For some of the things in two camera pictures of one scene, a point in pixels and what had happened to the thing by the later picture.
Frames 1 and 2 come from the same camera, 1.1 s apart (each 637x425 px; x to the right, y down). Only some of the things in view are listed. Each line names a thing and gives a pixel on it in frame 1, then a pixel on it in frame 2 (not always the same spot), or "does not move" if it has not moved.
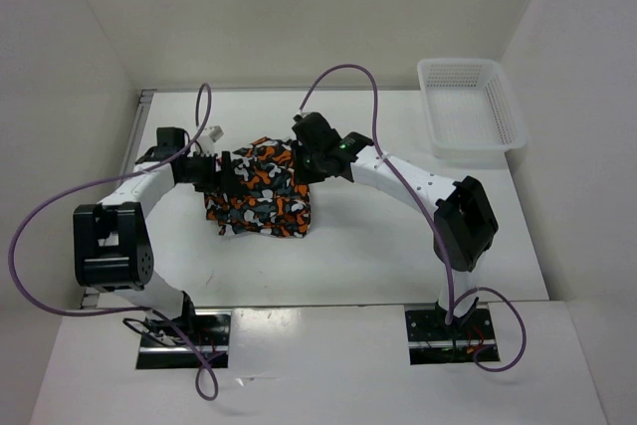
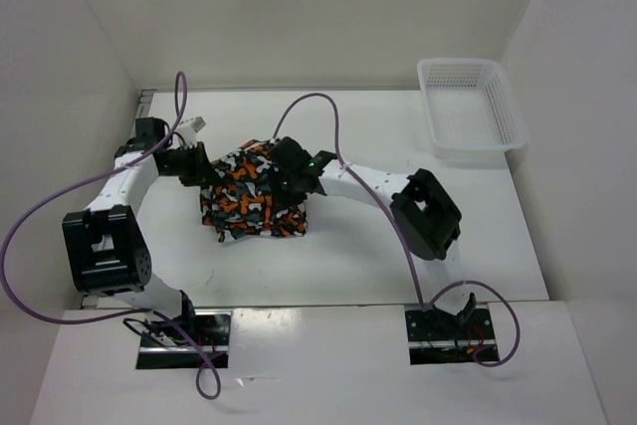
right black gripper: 300,174 -> 279,197
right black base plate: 433,341 does not move
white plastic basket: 472,111 does not move
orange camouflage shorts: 263,197 does not move
